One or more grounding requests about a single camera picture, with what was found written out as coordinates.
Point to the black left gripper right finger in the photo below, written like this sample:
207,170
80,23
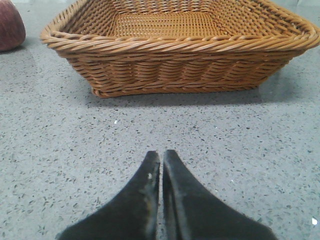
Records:
191,212

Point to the brown wicker basket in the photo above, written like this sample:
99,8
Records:
134,47

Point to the dark red round object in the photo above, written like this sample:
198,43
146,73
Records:
12,28

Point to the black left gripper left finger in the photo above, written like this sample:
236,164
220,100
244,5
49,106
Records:
130,215

